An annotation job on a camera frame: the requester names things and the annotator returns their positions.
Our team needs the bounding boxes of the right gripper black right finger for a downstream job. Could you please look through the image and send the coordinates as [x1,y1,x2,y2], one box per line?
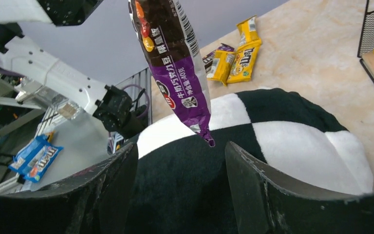
[225,142,374,234]

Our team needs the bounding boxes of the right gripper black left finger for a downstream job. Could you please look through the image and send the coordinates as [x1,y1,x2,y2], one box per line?
[0,143,138,234]

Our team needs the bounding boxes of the purple brown candy bag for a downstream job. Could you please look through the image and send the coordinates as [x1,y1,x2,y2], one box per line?
[128,0,215,147]

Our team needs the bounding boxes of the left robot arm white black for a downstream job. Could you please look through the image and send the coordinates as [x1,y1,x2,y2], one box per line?
[0,0,145,138]

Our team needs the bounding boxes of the purple brown bag under arm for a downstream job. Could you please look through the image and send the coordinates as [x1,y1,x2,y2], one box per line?
[202,43,235,73]

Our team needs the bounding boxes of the blue candy bag outside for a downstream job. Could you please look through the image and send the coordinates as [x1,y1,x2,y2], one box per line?
[8,134,64,183]

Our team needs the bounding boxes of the yellow candy bag on table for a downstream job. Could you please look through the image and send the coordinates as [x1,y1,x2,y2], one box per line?
[226,39,262,84]

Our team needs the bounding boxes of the black white checkered pillow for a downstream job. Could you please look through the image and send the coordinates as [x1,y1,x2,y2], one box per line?
[125,88,374,234]

